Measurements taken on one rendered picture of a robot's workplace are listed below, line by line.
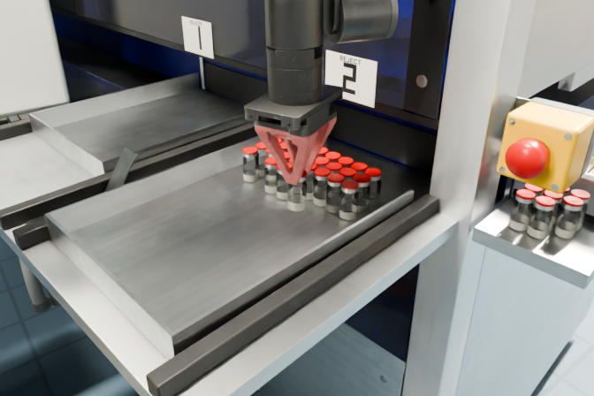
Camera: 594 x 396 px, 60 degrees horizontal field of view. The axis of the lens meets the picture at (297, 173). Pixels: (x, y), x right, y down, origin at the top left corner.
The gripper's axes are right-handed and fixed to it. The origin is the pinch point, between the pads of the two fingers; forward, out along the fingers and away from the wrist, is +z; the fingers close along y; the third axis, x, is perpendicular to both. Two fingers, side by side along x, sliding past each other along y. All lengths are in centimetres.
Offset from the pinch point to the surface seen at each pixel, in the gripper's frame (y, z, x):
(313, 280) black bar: -10.0, 5.1, -7.6
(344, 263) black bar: -5.8, 5.4, -8.9
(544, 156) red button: 6.6, -5.0, -24.0
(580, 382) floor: 85, 97, -43
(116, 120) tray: 12.9, 7.1, 45.0
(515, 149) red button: 6.6, -5.1, -21.4
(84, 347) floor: 21, 95, 91
